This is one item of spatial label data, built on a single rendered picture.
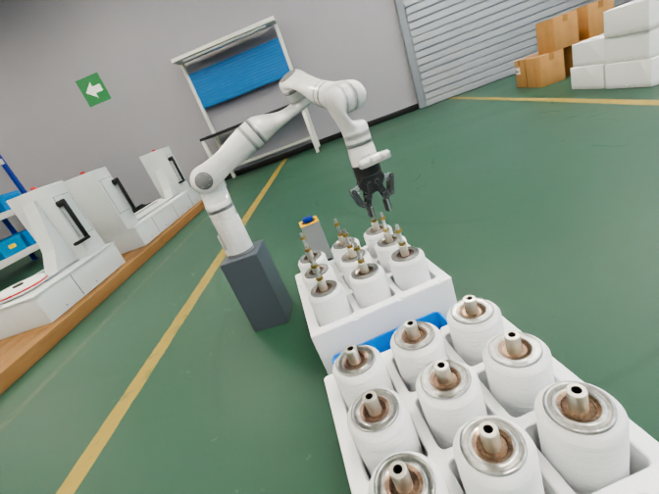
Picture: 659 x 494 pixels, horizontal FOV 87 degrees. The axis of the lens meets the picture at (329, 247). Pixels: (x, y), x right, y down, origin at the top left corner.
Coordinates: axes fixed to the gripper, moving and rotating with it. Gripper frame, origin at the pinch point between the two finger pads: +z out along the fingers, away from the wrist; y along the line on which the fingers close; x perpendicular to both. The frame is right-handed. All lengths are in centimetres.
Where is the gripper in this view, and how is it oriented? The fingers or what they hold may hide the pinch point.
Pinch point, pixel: (380, 209)
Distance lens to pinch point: 102.2
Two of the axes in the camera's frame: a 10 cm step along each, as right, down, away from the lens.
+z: 3.3, 8.6, 3.8
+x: 3.6, 2.5, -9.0
